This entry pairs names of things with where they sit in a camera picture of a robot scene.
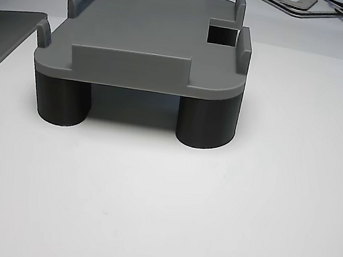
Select grey holder with black legs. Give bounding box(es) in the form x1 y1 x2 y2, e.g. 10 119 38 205
25 0 258 154

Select black cables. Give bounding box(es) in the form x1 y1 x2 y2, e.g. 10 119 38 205
243 0 343 23

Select grey flat plate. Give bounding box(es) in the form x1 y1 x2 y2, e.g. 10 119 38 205
0 7 50 93

